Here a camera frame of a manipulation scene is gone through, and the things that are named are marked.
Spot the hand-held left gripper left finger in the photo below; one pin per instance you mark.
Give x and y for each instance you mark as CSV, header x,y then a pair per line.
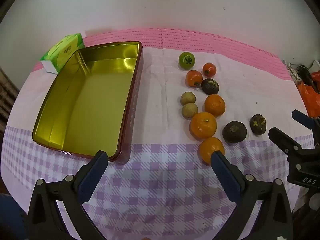
x,y
93,175

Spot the tan longan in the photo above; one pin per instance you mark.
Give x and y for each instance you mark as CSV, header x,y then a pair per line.
x,y
187,98
190,111

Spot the black cluttered object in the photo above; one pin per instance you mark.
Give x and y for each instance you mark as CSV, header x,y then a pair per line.
x,y
306,75

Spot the mandarin orange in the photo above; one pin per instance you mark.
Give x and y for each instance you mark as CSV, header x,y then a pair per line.
x,y
215,105
207,150
203,125

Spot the pink checked tablecloth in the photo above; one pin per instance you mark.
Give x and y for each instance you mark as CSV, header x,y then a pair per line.
x,y
160,180

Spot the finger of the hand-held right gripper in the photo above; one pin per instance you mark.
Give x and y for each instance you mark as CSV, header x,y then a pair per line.
x,y
303,118
282,138

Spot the small red tomato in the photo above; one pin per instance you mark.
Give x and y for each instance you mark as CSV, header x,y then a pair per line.
x,y
209,69

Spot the dark blue cloth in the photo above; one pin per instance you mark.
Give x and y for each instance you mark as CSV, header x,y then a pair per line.
x,y
10,212

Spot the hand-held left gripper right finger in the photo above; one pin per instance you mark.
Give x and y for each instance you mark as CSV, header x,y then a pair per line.
x,y
225,175

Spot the large red tomato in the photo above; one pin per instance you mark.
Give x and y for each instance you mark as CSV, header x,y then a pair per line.
x,y
193,78

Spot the brown ribbed panel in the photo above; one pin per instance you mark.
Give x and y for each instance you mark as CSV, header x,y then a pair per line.
x,y
7,95

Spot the maroon tin box gold inside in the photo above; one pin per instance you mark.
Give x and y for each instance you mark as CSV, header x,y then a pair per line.
x,y
100,100

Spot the green tomato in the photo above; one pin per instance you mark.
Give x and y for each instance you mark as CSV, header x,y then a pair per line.
x,y
186,60

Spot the orange plastic bag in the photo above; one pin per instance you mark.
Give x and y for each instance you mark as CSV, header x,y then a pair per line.
x,y
309,97

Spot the green tissue box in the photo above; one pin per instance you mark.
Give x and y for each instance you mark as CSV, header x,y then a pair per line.
x,y
62,50

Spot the large dark brown round fruit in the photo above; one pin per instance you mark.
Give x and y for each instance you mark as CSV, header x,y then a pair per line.
x,y
234,132

